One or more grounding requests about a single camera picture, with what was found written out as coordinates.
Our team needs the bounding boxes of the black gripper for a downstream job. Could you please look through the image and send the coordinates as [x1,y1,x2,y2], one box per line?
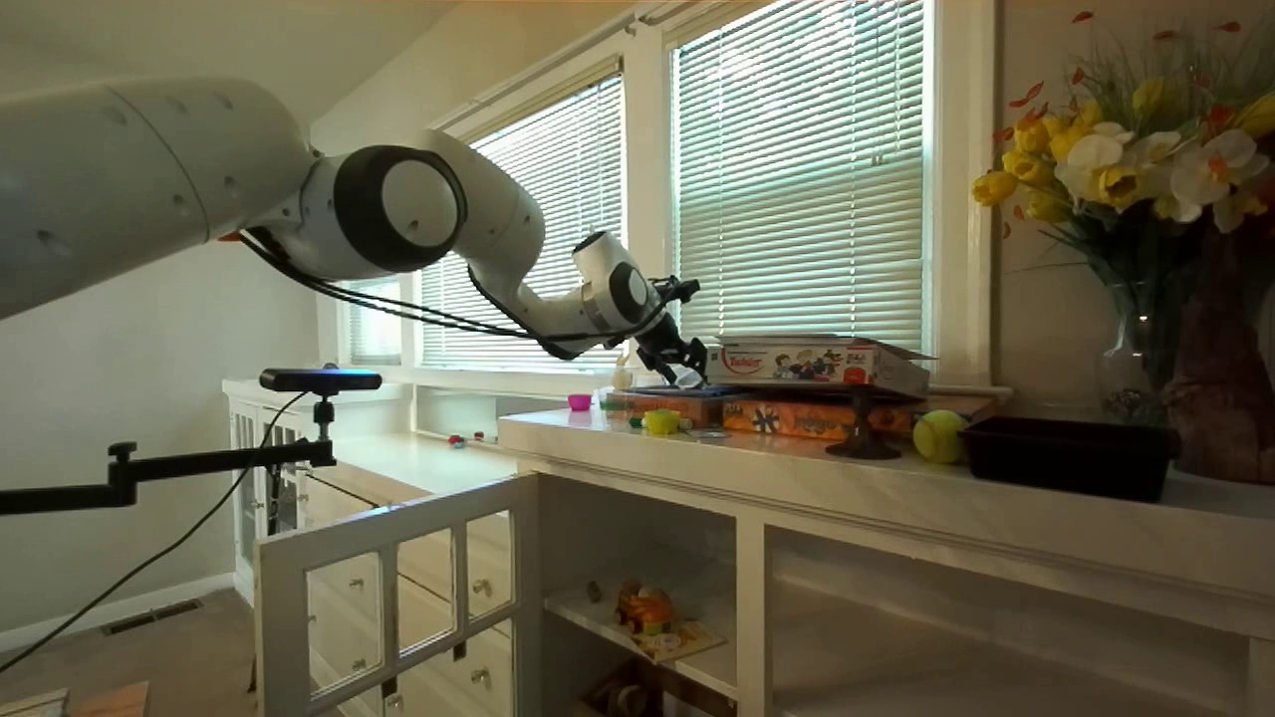
[633,307,713,389]

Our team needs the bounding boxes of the white cabinet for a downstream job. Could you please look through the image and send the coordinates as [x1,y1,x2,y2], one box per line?
[495,404,1275,717]

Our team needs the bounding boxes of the white paned cabinet door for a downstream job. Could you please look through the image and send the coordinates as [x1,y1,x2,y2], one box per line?
[255,474,543,717]

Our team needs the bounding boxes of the brown case files box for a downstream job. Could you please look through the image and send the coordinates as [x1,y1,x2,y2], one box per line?
[596,388,729,435]

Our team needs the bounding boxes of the small yellow-green cup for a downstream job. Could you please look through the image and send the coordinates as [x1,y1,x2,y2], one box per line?
[639,405,695,443]

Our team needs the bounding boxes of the white board game box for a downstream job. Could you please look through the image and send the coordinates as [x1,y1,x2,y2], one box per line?
[700,332,931,404]

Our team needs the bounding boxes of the orange board game box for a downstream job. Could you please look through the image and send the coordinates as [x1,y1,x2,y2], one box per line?
[717,389,923,453]

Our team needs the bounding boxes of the window blinds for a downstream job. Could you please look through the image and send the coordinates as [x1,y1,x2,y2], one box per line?
[311,0,1004,404]

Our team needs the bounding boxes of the wide white window blind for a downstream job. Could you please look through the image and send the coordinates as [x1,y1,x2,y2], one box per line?
[672,0,931,359]

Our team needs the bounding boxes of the orange toy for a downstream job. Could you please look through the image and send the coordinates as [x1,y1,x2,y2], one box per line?
[611,582,680,647]

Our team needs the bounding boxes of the yellow tennis ball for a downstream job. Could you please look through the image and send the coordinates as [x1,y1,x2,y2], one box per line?
[907,405,971,472]

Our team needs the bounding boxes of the white dresser with drawers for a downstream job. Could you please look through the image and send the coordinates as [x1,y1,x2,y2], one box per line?
[220,373,534,717]

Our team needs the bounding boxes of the dark brown toy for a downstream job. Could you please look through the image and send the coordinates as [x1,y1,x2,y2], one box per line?
[579,652,671,717]

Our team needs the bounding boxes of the black plastic tray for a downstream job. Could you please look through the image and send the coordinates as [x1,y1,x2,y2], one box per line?
[962,416,1185,505]

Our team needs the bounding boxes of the clear glass vase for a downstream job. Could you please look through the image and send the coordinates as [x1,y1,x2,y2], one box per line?
[1097,265,1189,429]

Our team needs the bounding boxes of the yellow and white flower bouquet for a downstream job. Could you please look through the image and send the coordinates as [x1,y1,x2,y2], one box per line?
[971,11,1275,274]

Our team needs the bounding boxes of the dark brown vase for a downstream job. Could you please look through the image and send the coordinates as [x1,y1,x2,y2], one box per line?
[1167,215,1275,488]

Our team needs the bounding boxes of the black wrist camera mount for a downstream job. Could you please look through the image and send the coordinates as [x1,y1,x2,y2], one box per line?
[647,271,705,320]

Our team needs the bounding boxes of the black pedestal stand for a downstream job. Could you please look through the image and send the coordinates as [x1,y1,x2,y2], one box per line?
[826,389,907,462]

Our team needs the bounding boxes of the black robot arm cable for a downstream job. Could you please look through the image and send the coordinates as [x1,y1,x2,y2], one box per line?
[234,227,594,367]

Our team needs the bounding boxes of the black stereo camera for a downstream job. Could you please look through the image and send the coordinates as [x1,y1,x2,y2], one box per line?
[255,367,386,399]

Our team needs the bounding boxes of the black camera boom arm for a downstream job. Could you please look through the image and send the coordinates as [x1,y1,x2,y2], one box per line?
[0,389,341,520]

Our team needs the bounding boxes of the thin black camera cable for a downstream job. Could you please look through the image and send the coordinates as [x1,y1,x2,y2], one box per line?
[0,389,311,676]

